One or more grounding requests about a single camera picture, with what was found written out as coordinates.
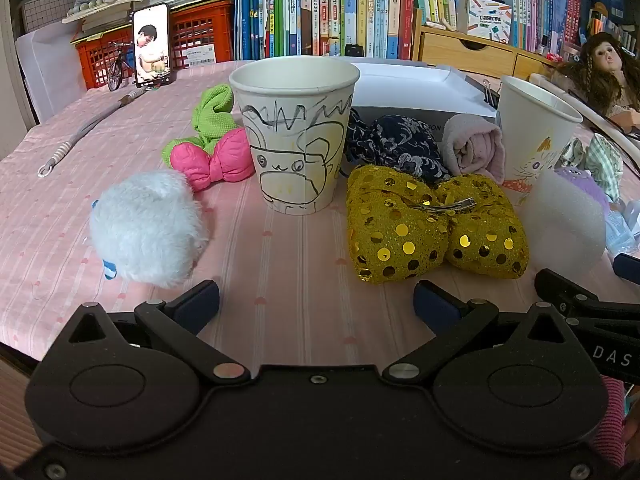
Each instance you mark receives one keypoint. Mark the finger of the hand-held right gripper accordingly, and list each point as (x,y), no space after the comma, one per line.
(555,285)
(629,267)

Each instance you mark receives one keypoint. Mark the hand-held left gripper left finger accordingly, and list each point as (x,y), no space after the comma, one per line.
(200,302)

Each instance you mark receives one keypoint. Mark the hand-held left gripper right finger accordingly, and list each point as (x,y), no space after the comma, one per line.
(435,306)

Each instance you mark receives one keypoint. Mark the white foam block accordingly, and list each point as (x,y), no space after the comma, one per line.
(565,220)

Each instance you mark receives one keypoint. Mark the white fluffy plush toy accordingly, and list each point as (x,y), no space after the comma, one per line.
(145,230)

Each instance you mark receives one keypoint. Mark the purple plush toy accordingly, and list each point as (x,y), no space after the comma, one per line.
(587,185)

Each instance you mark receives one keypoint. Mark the green checked cloth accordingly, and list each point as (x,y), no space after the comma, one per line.
(602,157)

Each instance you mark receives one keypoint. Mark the pink padded bow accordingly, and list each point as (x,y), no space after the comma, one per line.
(220,160)

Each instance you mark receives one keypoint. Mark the pale pink towel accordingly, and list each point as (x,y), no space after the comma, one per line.
(475,147)

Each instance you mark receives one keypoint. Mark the dark blue floral cloth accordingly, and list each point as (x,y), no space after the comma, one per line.
(400,145)

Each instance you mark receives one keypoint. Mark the bright green cloth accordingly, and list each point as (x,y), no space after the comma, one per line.
(215,115)

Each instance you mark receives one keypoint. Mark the white cardboard box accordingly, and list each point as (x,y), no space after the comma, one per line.
(415,90)

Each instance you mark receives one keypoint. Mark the person's right forearm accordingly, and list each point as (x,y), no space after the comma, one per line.
(611,420)

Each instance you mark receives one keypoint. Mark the clear plastic bag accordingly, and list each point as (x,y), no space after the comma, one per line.
(622,230)

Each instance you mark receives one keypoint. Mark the pink striped tablecloth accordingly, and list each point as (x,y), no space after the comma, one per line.
(300,270)

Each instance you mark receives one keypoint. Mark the paper cup with cat drawing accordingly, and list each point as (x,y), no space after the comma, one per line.
(530,125)

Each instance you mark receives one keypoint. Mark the brown-haired doll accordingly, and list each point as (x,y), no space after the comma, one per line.
(605,70)

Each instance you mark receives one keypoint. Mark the black binder clip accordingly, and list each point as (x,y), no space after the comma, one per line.
(490,95)

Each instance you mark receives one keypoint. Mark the paper cup with black drawing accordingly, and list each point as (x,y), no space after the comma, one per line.
(295,125)

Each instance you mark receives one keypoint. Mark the wooden drawer organizer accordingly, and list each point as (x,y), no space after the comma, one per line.
(465,52)

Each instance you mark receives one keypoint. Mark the miniature black bicycle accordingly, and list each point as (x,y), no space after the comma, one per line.
(116,67)

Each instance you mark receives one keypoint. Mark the small black gadget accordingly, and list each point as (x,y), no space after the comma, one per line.
(354,51)

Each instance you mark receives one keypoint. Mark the red plastic crate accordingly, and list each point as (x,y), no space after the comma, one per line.
(200,30)

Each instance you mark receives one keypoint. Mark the white box with colourful print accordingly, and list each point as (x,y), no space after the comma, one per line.
(487,20)

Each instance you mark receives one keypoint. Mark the white flat board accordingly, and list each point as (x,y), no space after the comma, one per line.
(45,75)

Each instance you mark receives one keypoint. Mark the row of thin textbooks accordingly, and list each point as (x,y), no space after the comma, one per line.
(530,10)

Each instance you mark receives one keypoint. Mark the row of colourful picture books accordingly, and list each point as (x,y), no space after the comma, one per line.
(320,5)

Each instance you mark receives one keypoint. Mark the white grid-pattern box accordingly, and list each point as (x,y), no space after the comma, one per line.
(45,15)

